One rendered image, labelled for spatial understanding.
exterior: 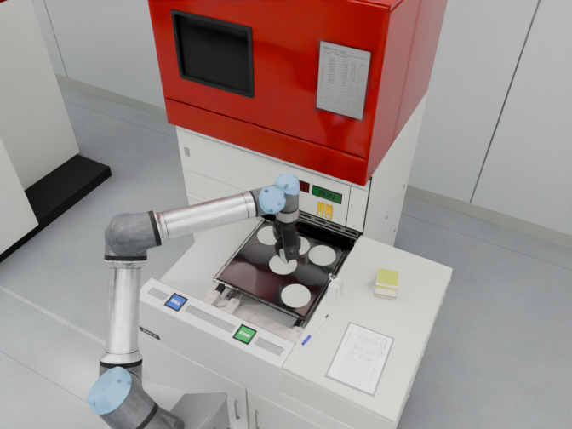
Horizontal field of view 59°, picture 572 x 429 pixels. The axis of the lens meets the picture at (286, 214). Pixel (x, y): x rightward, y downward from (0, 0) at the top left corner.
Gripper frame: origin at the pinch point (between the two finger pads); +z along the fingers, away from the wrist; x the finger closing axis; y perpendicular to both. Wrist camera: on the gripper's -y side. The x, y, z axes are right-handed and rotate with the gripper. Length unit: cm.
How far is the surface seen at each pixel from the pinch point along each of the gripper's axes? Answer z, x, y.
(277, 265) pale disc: 7.2, 2.0, 5.8
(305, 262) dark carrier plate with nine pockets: 7.2, -8.0, 4.5
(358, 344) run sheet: 0.3, -12.1, -37.1
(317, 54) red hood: -67, -13, 17
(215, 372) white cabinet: 23.9, 30.7, -21.4
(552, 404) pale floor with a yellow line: 97, -123, -35
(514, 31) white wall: -27, -148, 100
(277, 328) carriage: 9.2, 8.8, -19.3
